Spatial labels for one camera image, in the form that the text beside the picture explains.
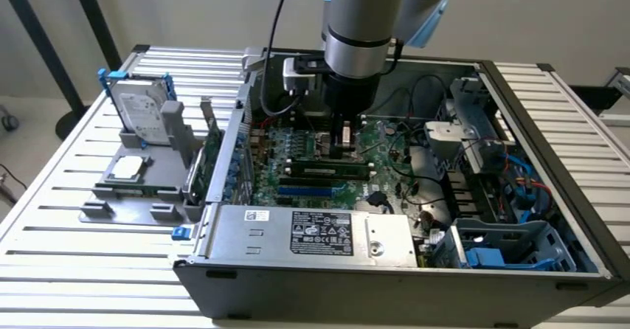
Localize silver CPU chip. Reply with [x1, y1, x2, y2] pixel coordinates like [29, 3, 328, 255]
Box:
[110, 156, 149, 179]

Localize silver power supply unit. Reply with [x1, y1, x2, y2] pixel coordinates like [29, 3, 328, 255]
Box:
[205, 204, 421, 269]

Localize black stand pole with base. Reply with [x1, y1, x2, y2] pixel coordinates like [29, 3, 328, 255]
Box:
[55, 0, 125, 140]

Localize grey drive cage blue latch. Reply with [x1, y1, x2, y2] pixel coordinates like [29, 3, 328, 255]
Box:
[449, 217, 579, 271]

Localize black caster wheel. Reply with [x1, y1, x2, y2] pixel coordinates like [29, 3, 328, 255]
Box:
[0, 104, 21, 132]

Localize blue disk caddy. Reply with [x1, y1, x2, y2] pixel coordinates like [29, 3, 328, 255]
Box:
[97, 68, 178, 150]

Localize grey parts rack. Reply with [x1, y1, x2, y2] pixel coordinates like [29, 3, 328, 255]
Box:
[78, 99, 210, 227]

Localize green motherboard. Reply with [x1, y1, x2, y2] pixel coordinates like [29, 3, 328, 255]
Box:
[245, 117, 448, 214]

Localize green graphics card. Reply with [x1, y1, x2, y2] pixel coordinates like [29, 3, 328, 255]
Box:
[182, 95, 224, 205]

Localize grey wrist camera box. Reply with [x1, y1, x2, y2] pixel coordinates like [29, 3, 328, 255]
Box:
[282, 57, 329, 94]

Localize silver hard disk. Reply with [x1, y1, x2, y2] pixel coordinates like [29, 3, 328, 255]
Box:
[109, 78, 166, 145]

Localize aluminium side table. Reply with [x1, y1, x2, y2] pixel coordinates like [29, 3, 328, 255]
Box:
[596, 66, 630, 128]

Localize red SATA wire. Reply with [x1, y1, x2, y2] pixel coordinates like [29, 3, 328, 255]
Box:
[516, 179, 555, 208]

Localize green RAM stick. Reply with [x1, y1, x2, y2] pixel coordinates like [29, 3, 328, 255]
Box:
[288, 160, 373, 177]

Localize open black PC case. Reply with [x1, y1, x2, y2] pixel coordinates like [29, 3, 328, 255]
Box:
[172, 47, 628, 322]

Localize black floor cable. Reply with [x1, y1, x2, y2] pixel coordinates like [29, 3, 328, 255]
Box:
[0, 163, 30, 207]

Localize CPU socket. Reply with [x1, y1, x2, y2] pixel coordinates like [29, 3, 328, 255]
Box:
[313, 131, 338, 161]

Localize blue SATA wire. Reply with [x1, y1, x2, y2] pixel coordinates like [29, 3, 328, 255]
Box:
[503, 150, 549, 228]

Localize blue expansion slot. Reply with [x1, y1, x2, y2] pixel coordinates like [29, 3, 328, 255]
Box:
[278, 184, 333, 197]

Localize grey metal corner bracket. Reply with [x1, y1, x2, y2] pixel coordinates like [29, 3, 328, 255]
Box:
[242, 46, 277, 74]

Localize grey metal drive cage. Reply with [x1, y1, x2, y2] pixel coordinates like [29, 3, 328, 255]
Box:
[422, 77, 520, 176]

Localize black expansion slot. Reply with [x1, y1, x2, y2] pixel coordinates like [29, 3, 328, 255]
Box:
[280, 175, 372, 187]

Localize black camera cable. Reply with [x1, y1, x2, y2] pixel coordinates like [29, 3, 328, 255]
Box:
[260, 0, 302, 116]

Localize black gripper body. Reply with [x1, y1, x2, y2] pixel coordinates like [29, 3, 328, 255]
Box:
[322, 71, 384, 123]

